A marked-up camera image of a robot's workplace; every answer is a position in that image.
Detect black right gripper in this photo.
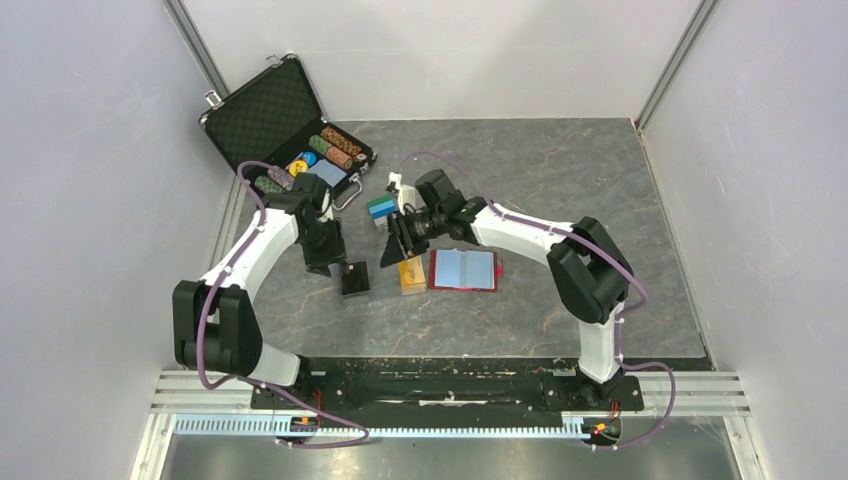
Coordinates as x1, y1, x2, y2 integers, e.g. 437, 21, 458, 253
381, 207, 446, 268

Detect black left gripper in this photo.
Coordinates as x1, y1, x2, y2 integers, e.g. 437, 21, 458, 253
298, 216, 350, 279

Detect clear plastic card box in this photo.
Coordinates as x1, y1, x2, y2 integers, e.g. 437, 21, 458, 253
341, 263, 412, 302

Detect red leather card holder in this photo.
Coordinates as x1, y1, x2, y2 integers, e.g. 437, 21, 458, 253
428, 249, 502, 293

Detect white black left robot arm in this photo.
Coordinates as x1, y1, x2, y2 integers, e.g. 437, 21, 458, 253
172, 173, 346, 408

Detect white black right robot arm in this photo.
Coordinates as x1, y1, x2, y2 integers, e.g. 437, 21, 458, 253
380, 169, 635, 408

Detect orange card stack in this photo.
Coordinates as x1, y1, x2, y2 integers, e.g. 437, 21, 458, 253
397, 256, 428, 295

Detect black card stack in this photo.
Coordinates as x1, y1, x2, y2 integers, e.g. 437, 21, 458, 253
340, 261, 371, 298

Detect blue playing card deck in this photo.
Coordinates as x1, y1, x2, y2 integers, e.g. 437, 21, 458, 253
307, 160, 347, 188

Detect stacked toy building blocks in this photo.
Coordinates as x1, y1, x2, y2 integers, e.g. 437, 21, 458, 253
366, 195, 398, 231

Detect purple grey poker chip row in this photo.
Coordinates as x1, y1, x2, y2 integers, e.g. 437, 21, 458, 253
266, 166, 294, 190

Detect green purple poker chip row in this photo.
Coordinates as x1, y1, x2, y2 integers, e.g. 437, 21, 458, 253
253, 175, 286, 195

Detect yellow dealer chip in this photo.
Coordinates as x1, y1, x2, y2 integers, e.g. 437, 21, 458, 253
287, 159, 309, 177

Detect blue dealer chip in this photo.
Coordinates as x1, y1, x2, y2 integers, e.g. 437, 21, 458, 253
300, 151, 317, 167

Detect red poker chip row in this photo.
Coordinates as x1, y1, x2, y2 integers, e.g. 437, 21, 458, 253
325, 146, 354, 171

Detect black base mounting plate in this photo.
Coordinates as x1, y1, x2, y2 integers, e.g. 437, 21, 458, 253
286, 357, 645, 428

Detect brown poker chip row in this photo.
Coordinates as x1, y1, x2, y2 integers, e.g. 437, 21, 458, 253
319, 126, 363, 157

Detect black aluminium poker chip case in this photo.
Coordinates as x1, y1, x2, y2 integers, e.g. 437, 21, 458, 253
198, 54, 377, 211

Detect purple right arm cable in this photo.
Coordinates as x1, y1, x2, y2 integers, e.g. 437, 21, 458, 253
397, 151, 678, 452

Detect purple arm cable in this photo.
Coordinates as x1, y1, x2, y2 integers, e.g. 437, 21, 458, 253
197, 160, 371, 450
397, 151, 678, 452

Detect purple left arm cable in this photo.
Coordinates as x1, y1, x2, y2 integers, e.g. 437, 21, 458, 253
197, 160, 371, 450

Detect aluminium slotted rail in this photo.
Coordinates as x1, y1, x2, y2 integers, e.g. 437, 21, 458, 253
173, 413, 620, 440

